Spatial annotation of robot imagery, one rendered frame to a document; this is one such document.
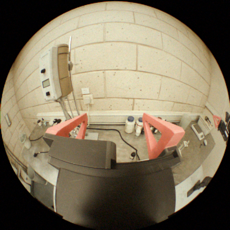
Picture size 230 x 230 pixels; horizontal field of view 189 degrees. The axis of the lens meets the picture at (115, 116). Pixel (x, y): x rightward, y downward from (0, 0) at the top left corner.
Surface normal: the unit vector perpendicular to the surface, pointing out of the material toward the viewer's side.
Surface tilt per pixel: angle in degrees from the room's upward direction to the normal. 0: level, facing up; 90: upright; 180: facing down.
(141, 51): 90
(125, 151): 0
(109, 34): 90
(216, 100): 90
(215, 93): 90
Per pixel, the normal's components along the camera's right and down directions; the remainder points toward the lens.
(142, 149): 0.00, -0.80
